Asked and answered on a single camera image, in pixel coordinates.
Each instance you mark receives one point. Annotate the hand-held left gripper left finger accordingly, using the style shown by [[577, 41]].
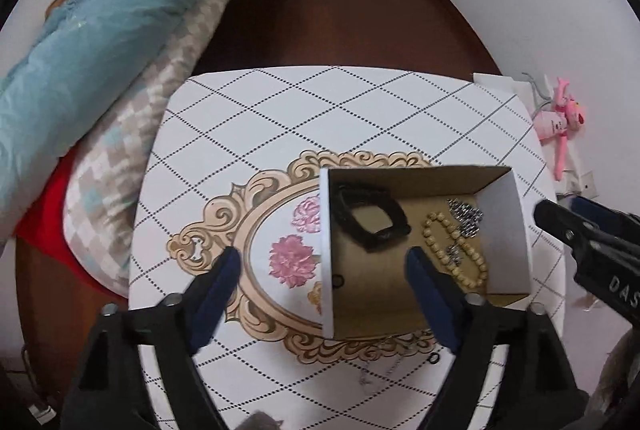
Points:
[[220, 280]]

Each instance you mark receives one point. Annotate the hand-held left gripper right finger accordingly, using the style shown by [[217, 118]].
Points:
[[425, 282]]

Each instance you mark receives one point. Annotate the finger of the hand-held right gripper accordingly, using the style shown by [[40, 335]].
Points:
[[565, 222]]

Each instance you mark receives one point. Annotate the cardboard box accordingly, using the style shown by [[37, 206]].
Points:
[[425, 240]]

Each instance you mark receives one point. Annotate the pink plush toy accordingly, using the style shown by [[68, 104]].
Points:
[[557, 123]]

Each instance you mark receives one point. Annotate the patterned table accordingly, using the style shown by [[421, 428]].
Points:
[[300, 135]]

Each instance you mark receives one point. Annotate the red cloth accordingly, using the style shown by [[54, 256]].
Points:
[[55, 230]]

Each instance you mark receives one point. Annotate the checkered blanket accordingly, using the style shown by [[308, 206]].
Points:
[[145, 120]]

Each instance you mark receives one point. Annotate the teal quilt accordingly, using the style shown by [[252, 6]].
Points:
[[75, 60]]

